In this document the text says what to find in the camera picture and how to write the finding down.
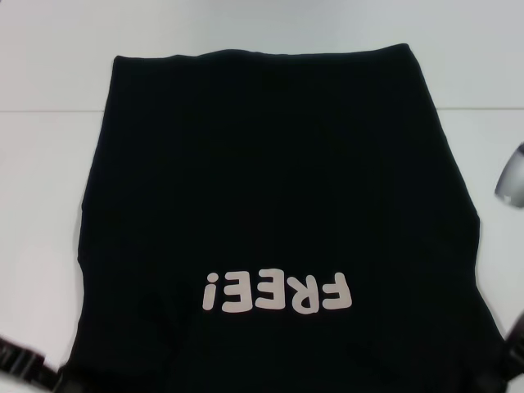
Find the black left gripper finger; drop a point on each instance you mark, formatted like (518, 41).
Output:
(20, 354)

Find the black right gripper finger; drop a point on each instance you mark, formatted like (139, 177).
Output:
(516, 364)

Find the black shirt with white print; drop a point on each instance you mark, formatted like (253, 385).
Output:
(278, 184)

